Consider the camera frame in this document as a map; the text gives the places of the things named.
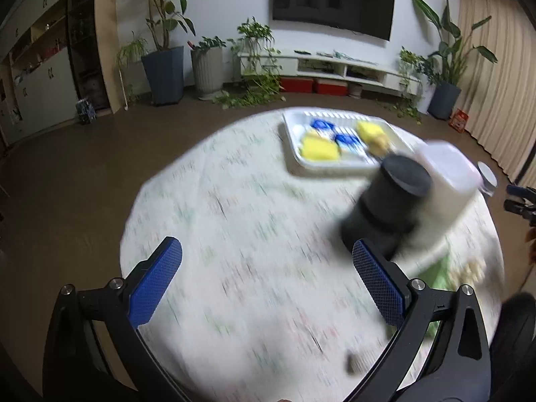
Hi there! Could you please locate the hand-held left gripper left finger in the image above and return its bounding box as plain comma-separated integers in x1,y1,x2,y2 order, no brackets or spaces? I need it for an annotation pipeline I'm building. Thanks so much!
42,237,185,402

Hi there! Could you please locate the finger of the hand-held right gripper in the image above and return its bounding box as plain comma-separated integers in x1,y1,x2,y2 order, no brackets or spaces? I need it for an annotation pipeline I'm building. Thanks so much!
504,200,536,227
506,184,536,199

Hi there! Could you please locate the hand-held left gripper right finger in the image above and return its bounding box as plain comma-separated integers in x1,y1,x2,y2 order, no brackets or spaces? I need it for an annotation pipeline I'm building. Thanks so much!
347,238,491,402

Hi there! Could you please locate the white plastic tray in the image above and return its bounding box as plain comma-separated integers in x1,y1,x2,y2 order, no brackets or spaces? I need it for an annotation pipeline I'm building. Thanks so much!
281,109,419,177

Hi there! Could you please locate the blue and white tissue pack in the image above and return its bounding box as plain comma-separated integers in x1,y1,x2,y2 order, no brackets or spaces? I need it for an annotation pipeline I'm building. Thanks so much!
293,118,336,139
335,133,367,153

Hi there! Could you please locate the small yellow sponge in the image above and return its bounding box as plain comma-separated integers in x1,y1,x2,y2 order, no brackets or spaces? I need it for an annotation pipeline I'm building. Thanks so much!
300,134,339,163

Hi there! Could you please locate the large yellow sponge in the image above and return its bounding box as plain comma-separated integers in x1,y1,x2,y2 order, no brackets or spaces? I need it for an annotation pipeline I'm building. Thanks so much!
356,120,393,156

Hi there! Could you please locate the green cloth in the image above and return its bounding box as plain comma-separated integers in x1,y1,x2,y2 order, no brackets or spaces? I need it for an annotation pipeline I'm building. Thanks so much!
414,255,455,340

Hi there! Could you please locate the translucent plastic container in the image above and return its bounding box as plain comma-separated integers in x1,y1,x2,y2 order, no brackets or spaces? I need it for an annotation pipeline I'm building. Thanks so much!
402,140,481,269

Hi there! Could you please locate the black cylindrical container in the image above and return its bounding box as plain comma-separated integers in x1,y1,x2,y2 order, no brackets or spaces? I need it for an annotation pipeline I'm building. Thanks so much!
340,154,433,260

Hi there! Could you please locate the red paper bag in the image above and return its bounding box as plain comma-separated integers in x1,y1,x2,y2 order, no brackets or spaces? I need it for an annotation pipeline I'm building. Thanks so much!
449,109,470,132

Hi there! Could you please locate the floral tablecloth on round table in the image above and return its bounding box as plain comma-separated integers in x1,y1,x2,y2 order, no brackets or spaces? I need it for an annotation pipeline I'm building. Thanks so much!
119,108,505,402

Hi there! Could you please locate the large-leaf plant in dark pot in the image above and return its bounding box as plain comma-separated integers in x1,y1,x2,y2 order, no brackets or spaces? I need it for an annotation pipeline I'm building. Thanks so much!
412,0,499,120

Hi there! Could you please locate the beige curtain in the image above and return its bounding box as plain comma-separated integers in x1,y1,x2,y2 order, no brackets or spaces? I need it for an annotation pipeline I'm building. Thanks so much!
458,0,536,185

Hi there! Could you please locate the person's left leg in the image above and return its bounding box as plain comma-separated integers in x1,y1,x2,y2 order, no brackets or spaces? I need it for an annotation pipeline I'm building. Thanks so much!
490,292,536,402

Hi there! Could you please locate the trailing plant in white pot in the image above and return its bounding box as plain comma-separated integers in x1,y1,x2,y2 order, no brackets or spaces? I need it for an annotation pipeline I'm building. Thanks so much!
377,47,436,124

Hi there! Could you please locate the white television cabinet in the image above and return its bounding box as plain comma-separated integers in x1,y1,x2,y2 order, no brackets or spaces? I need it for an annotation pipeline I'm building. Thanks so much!
238,49,421,95

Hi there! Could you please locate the red storage box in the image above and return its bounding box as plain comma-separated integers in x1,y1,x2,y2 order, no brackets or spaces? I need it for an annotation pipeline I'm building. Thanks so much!
280,77,314,93
315,79,348,96

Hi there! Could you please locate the tall plant in dark blue pot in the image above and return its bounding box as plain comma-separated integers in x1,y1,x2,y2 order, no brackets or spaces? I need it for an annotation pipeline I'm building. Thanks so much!
119,0,196,106

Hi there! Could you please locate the trailing vine plant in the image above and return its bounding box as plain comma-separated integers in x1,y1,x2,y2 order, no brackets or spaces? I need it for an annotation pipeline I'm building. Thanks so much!
211,17,286,110

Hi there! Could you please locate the plant in grey ribbed pot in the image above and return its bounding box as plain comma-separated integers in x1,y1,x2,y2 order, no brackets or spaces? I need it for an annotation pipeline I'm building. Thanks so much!
190,36,227,100

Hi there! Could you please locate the small spider plant on stand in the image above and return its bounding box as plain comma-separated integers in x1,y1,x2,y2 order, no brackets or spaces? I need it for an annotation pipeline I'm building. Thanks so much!
116,33,148,112

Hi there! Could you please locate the cream knotted rope toy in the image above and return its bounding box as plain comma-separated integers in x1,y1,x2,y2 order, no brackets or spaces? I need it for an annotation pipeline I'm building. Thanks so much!
449,259,487,286

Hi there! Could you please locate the white wall cabinet unit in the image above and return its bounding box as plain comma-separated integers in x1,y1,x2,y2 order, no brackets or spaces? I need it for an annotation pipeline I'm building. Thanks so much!
0,0,80,145

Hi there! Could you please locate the wall-mounted black television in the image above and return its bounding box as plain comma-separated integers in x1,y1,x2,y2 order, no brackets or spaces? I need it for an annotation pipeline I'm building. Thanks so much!
272,0,396,42

